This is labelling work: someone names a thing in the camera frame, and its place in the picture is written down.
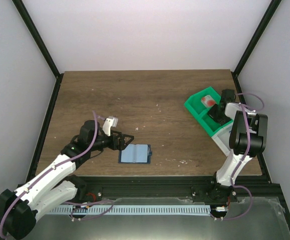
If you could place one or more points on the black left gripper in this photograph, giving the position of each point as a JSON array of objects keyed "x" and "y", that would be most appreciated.
[{"x": 121, "y": 146}]

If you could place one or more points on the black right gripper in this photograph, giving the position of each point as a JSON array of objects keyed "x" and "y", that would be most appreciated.
[{"x": 211, "y": 114}]

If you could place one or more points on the blue leather card holder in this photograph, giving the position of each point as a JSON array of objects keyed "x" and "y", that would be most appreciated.
[{"x": 135, "y": 154}]

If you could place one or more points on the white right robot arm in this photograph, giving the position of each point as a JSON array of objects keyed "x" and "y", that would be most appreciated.
[{"x": 247, "y": 139}]

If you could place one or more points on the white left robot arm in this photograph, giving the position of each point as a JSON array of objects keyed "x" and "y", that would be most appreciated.
[{"x": 21, "y": 209}]

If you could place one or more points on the red white card in bin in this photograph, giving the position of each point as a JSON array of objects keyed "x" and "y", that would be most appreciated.
[{"x": 208, "y": 101}]

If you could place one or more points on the green bin middle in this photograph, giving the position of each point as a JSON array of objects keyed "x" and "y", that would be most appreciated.
[{"x": 209, "y": 125}]

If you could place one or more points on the green bin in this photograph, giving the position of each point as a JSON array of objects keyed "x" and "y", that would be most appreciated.
[
  {"x": 194, "y": 104},
  {"x": 209, "y": 125}
]

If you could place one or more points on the white bin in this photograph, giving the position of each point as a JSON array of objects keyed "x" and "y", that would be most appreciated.
[{"x": 221, "y": 137}]

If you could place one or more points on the green bin far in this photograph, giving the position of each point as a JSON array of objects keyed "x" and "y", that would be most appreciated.
[{"x": 194, "y": 104}]

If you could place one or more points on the metal front plate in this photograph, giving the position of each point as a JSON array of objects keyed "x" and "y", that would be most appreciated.
[{"x": 261, "y": 218}]

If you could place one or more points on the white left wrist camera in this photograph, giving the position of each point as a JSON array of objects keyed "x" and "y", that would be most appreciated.
[{"x": 109, "y": 122}]

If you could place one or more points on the black front frame rail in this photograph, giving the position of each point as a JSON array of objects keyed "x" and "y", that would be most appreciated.
[{"x": 98, "y": 188}]

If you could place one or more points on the light blue slotted cable duct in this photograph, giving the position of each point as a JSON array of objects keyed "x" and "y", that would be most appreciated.
[{"x": 135, "y": 210}]

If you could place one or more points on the black frame post right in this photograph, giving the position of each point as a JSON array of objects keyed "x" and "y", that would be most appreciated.
[{"x": 265, "y": 20}]

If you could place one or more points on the black frame post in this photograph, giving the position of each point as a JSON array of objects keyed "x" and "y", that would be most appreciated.
[
  {"x": 265, "y": 20},
  {"x": 22, "y": 10}
]

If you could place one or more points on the black frame post left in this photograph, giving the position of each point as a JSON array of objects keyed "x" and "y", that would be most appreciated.
[{"x": 22, "y": 10}]

